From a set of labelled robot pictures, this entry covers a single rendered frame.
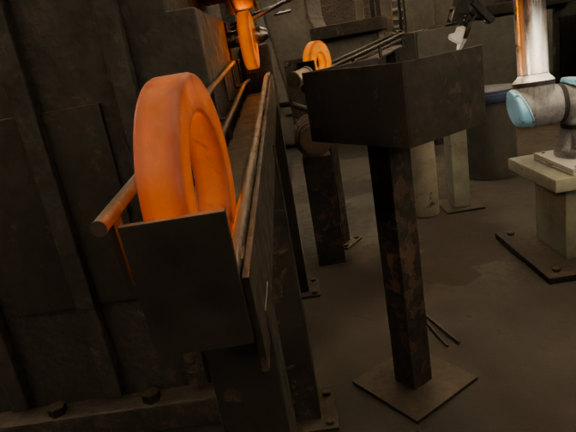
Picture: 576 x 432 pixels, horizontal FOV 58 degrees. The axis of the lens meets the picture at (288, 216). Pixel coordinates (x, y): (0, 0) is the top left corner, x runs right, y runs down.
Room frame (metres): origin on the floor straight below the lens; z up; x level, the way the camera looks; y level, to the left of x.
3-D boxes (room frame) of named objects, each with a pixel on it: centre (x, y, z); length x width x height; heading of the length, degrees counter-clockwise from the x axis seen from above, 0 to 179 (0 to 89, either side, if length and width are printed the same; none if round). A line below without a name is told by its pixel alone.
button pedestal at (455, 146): (2.16, -0.75, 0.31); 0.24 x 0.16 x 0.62; 177
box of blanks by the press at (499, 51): (3.91, -1.39, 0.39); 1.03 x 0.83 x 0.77; 102
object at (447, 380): (1.00, -0.23, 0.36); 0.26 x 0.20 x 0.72; 32
